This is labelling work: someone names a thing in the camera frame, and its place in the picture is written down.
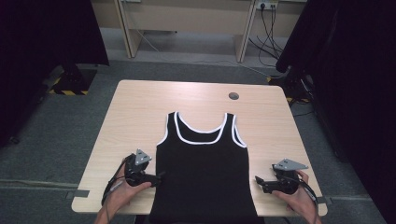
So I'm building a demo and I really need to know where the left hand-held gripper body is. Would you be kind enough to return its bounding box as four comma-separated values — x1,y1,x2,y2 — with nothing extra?
123,148,157,188

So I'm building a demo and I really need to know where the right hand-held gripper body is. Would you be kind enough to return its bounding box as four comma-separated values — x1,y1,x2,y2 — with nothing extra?
270,158,309,196

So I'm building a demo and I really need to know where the black tank top white trim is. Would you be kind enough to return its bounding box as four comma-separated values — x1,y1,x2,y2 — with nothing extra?
148,110,265,224

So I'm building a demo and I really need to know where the person's right hand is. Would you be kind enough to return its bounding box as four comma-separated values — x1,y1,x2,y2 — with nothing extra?
271,170,316,219

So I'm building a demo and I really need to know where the person's left hand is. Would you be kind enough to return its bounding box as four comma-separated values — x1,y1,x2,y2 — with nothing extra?
104,179,153,217

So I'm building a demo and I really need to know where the black stand base hazard tape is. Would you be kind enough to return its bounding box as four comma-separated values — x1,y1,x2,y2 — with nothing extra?
266,65,314,105
46,63,98,97

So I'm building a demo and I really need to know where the black curtain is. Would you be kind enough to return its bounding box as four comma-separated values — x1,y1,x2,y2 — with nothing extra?
275,0,396,224
0,0,110,147

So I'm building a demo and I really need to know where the beige wooden desk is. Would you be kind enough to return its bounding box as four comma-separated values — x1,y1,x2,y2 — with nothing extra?
113,0,260,63

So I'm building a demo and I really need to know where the white power strip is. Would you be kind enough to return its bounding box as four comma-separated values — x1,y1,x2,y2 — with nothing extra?
255,0,279,10

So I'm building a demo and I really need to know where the right hand-held gripper cable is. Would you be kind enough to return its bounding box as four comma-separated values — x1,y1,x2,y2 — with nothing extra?
293,173,320,224

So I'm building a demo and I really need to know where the white floor cable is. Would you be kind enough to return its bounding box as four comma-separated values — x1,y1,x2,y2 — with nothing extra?
135,29,283,79

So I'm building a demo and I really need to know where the bundle of black cables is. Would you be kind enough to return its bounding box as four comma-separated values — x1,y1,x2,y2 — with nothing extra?
247,3,285,68

